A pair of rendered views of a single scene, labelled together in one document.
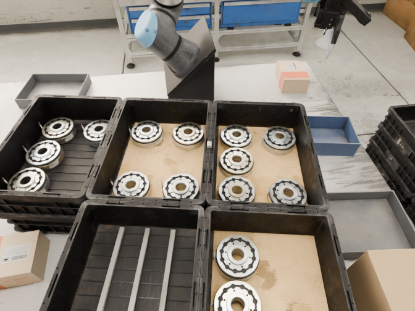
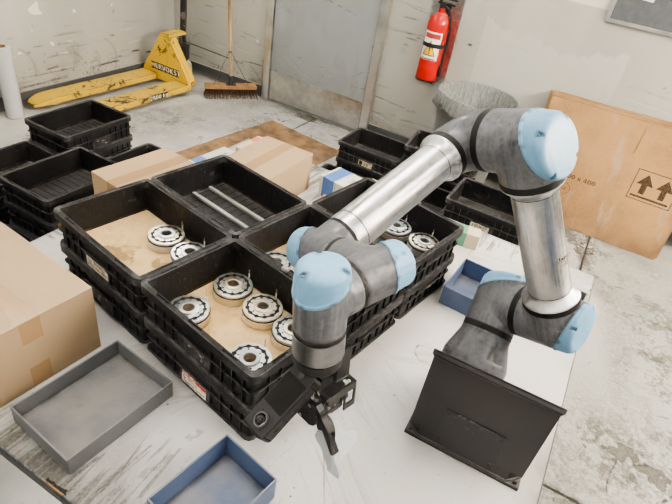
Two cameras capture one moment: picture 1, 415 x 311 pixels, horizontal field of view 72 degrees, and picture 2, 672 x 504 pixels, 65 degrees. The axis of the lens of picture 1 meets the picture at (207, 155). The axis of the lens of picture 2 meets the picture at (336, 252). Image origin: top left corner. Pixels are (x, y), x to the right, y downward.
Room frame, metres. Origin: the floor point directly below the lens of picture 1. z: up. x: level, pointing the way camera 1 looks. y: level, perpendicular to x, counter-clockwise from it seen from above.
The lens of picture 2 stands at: (1.19, -0.86, 1.77)
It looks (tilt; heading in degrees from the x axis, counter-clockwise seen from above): 35 degrees down; 121
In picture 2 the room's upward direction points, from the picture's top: 10 degrees clockwise
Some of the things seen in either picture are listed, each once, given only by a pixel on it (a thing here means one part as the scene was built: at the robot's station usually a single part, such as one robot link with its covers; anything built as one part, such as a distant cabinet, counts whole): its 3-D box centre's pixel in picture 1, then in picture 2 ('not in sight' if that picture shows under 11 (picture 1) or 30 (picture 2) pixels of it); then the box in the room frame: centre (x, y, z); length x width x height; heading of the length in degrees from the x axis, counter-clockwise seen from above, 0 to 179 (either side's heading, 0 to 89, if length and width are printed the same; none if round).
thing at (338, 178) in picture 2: not in sight; (348, 190); (0.23, 0.76, 0.75); 0.20 x 0.12 x 0.09; 178
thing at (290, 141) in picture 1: (279, 137); (249, 359); (0.65, -0.24, 0.86); 0.10 x 0.10 x 0.01
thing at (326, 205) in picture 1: (261, 149); (243, 301); (0.54, -0.16, 0.92); 0.40 x 0.30 x 0.02; 177
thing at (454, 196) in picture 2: not in sight; (479, 239); (0.62, 1.49, 0.37); 0.40 x 0.30 x 0.45; 7
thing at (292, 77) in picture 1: (291, 76); not in sight; (1.17, -0.40, 0.74); 0.16 x 0.12 x 0.07; 2
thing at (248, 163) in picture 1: (236, 160); (262, 307); (0.55, -0.09, 0.86); 0.10 x 0.10 x 0.01
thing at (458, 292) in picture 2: not in sight; (473, 289); (0.88, 0.57, 0.74); 0.20 x 0.15 x 0.07; 94
